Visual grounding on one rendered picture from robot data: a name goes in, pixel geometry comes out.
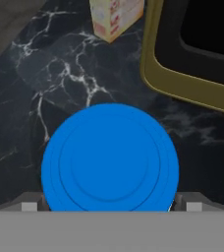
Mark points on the blue-lidded jar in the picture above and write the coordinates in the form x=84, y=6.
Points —
x=110, y=160

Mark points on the cream and orange carton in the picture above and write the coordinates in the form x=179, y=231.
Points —
x=116, y=17

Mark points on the brass-rimmed black sink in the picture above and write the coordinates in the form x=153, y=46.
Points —
x=196, y=49

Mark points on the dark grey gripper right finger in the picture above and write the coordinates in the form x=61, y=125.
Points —
x=193, y=205

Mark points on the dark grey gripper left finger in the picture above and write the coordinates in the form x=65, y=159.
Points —
x=28, y=205

